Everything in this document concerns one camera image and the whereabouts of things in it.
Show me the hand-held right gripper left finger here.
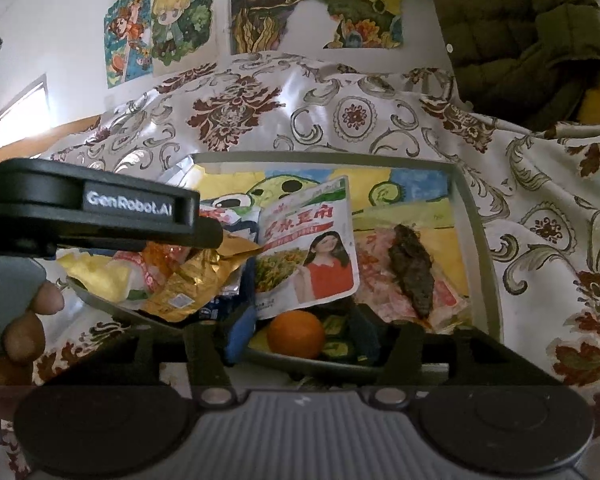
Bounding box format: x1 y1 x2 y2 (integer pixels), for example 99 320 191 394
80 305 259 408

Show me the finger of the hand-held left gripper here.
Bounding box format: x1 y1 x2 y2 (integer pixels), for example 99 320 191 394
176 216 227 251

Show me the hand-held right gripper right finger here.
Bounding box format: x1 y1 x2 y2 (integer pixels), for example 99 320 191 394
352 305 546 408

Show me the thin green snack packet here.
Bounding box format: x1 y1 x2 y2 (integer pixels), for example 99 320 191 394
317 310 361 360

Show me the white green snack packet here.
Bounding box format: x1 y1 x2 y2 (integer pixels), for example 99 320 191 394
199 204 262 235

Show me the dark blue snack packet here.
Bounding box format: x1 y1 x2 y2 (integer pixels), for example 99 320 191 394
199 291 248 322

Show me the gold foil snack packet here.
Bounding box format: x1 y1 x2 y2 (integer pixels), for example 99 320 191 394
59 232 262 324

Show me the tangerine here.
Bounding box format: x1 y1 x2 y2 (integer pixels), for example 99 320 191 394
266 310 327 359

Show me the pink rice cracker packet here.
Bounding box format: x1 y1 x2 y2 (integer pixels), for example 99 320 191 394
352 224 470 332

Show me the orange sausage snack packet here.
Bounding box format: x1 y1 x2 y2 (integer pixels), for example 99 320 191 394
106 242 192 307

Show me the dark brown dried snack piece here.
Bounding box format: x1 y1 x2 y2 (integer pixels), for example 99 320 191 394
386 224 437 319

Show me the white packet with food photo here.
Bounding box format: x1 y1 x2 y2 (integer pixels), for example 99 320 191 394
254 175 359 320

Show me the grey rectangular tray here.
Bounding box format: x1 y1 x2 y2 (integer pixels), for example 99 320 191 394
74 152 504 377

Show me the person's left hand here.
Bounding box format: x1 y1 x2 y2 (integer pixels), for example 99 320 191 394
0 281 67 386

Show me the window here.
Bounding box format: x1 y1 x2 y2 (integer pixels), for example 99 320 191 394
0 74 48 128

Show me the frog painting sheet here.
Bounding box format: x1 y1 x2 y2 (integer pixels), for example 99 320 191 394
195 164 457 243

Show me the floral satin blanket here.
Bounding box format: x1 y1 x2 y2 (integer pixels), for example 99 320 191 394
0 50 600 480

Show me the olive puffer jacket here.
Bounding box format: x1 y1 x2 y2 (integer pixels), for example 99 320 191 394
420 0 600 131

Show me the wall poster with orange-haired figure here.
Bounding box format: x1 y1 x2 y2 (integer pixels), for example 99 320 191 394
104 0 154 89

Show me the wall poster with blond figure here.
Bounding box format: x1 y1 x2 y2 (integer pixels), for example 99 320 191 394
150 0 217 77

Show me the large colourful landscape wall poster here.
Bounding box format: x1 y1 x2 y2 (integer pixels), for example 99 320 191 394
229 0 404 55

